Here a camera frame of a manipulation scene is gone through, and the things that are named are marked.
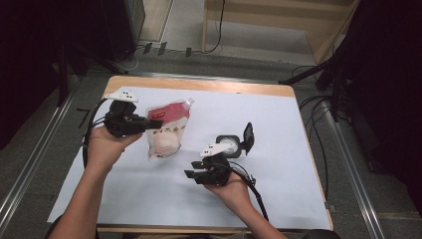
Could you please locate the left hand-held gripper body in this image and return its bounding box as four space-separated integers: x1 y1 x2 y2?
104 91 151 138

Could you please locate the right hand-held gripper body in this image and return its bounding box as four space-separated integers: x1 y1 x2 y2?
194 141 234 187

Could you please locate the red and white refill pouch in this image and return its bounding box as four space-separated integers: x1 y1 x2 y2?
145 97 195 160

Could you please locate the person's right hand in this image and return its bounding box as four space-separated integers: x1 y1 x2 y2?
203 174 257 217

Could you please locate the person's left hand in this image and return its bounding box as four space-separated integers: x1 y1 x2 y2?
86 125 144 174

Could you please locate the black tape corner mark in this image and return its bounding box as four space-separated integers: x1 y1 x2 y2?
76 107 92 129

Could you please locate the white paper sheet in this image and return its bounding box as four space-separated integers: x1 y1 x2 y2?
47 87 332 231

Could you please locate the wooden table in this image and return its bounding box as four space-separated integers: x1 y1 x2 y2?
95 75 334 235

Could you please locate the black stand with pole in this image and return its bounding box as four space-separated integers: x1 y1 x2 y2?
55 42 129 108

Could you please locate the dark cabinet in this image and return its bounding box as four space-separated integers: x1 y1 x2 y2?
99 0 147 63

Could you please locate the black curtain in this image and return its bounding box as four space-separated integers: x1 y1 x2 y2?
0 0 105 151
343 0 422 217

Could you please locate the dark rounded object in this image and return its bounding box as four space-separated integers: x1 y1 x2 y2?
301 228 342 239

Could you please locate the black stand with legs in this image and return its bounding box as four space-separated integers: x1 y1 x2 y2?
278 49 353 122

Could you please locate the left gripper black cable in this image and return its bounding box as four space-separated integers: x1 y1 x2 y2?
82 98 111 171

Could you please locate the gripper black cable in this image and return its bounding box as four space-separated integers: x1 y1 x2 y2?
228 160 270 222
82 98 111 171

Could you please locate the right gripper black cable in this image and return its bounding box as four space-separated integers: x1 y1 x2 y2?
228 160 270 222

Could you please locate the white floor cable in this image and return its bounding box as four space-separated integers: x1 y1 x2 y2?
121 46 141 73

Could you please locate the metal floor rail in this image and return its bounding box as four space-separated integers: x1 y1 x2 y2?
0 77 82 231
131 71 281 85
325 102 388 239

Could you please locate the black floor cable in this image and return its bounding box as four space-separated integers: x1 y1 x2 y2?
292 64 333 202

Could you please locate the black hanging cable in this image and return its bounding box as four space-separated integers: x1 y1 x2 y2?
198 0 227 55

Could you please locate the light wooden shelf frame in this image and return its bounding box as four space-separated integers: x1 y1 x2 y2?
202 0 361 65

